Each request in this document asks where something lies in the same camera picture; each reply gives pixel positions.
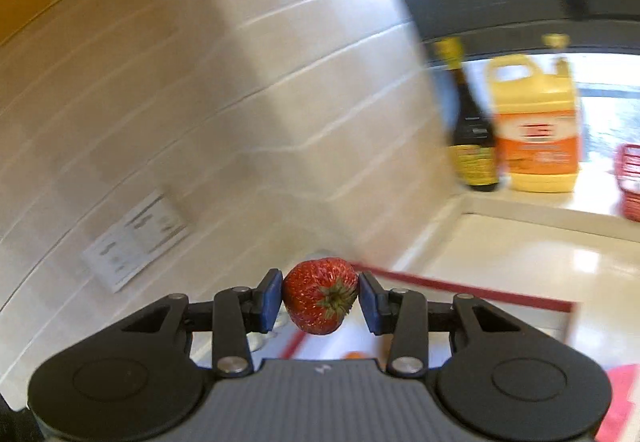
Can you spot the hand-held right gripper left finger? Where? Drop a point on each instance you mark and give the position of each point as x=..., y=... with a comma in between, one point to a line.
x=270, y=302

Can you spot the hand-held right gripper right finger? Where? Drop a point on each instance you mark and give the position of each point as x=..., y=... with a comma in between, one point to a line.
x=370, y=304

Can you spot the red strawberry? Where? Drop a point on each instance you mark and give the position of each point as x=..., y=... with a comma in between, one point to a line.
x=317, y=294

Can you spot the small mandarin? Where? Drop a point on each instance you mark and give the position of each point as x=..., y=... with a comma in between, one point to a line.
x=355, y=356

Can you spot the red box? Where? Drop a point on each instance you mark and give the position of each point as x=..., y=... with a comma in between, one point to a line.
x=450, y=289

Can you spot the dark sauce bottle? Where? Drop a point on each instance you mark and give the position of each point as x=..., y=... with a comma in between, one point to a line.
x=472, y=146

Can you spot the yellow plastic jug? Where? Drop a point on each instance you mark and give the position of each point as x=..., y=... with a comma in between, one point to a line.
x=540, y=136

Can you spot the red plastic basket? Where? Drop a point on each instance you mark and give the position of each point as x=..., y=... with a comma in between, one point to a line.
x=629, y=182

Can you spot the yellow-capped bottle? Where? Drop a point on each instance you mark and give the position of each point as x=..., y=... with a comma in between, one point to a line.
x=556, y=46

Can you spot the grey-framed wall socket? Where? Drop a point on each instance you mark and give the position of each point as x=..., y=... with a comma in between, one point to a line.
x=157, y=222

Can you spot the white wall socket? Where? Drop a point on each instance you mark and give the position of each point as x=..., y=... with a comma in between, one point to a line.
x=117, y=262

